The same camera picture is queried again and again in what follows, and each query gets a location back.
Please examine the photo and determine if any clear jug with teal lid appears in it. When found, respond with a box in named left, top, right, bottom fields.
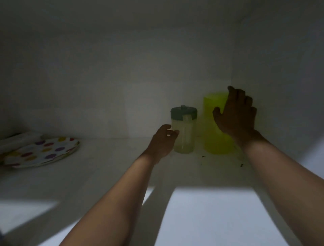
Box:
left=170, top=105, right=197, bottom=154

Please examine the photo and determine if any person's right forearm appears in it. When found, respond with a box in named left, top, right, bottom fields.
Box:
left=242, top=137, right=324, bottom=246

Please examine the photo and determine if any white polka-dot plate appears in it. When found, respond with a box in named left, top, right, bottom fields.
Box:
left=4, top=137, right=80, bottom=168

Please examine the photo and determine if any yellow-green plastic container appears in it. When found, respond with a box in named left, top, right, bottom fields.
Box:
left=203, top=92, right=237, bottom=155

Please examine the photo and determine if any person's left hand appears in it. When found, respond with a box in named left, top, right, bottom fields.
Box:
left=142, top=124, right=180, bottom=165

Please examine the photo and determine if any person's right hand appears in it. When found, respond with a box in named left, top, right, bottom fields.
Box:
left=212, top=86, right=264, bottom=148

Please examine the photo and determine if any person's left forearm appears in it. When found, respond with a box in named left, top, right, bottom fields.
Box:
left=59, top=154, right=155, bottom=246

